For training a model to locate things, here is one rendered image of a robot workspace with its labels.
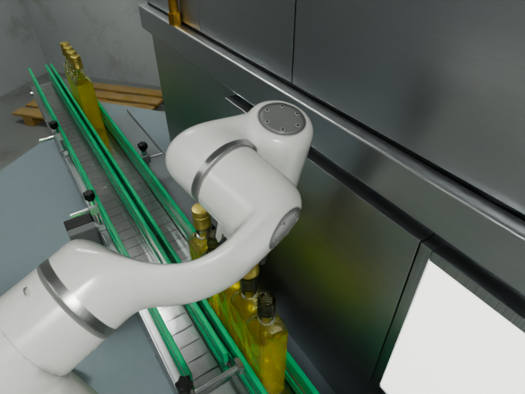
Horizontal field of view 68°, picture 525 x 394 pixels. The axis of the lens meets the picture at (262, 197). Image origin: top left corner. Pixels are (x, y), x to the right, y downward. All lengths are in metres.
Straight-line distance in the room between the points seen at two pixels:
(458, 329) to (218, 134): 0.36
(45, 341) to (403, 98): 0.42
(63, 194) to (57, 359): 1.29
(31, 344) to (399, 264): 0.41
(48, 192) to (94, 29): 3.02
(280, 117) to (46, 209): 1.26
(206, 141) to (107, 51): 4.15
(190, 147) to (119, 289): 0.14
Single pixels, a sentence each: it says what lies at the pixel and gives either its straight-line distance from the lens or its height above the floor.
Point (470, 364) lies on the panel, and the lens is 0.56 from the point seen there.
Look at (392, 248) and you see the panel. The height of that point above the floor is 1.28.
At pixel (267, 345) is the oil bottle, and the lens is 0.68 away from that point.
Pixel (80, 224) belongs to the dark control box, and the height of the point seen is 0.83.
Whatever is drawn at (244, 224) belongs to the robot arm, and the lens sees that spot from 0.33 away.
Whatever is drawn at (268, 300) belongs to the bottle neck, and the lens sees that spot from 0.65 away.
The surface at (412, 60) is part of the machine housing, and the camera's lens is 0.47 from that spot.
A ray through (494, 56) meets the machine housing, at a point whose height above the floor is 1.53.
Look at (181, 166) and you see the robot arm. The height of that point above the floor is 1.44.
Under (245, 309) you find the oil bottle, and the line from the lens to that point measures 0.69.
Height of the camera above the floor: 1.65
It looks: 39 degrees down
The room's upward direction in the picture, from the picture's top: straight up
